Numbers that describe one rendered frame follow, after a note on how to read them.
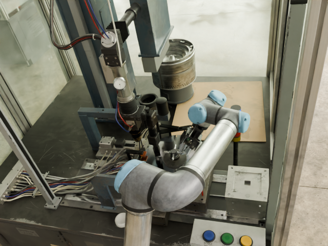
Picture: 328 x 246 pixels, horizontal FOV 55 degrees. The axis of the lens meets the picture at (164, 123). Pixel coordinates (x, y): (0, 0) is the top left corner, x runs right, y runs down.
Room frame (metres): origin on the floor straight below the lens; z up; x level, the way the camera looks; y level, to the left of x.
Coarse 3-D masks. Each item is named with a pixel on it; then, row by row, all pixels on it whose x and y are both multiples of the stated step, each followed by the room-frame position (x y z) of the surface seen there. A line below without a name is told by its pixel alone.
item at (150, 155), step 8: (168, 136) 1.19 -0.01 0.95; (160, 144) 1.14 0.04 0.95; (168, 144) 1.13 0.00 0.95; (176, 144) 1.12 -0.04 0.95; (200, 144) 1.08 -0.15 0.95; (152, 152) 1.09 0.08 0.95; (160, 152) 1.08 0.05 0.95; (192, 152) 1.04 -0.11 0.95; (144, 160) 1.05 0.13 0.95; (152, 160) 1.04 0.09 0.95; (160, 160) 1.03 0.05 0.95; (168, 168) 0.97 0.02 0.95; (176, 168) 0.96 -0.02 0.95
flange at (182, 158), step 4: (164, 156) 1.04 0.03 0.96; (168, 156) 1.04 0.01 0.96; (180, 156) 1.02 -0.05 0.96; (184, 156) 1.02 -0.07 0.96; (164, 160) 1.02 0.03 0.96; (168, 160) 1.01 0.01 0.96; (176, 160) 1.00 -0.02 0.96; (180, 160) 1.00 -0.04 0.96; (184, 160) 0.99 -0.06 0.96; (168, 164) 0.99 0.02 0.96; (172, 164) 0.98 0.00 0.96; (176, 164) 0.98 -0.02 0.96; (180, 164) 0.97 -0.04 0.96
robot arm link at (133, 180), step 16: (128, 176) 0.62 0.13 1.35; (144, 176) 0.60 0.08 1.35; (160, 176) 0.59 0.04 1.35; (128, 192) 0.59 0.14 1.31; (144, 192) 0.56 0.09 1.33; (128, 208) 0.57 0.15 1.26; (144, 208) 0.56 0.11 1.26; (128, 224) 0.56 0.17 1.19; (144, 224) 0.55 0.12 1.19; (128, 240) 0.54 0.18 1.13; (144, 240) 0.54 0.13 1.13
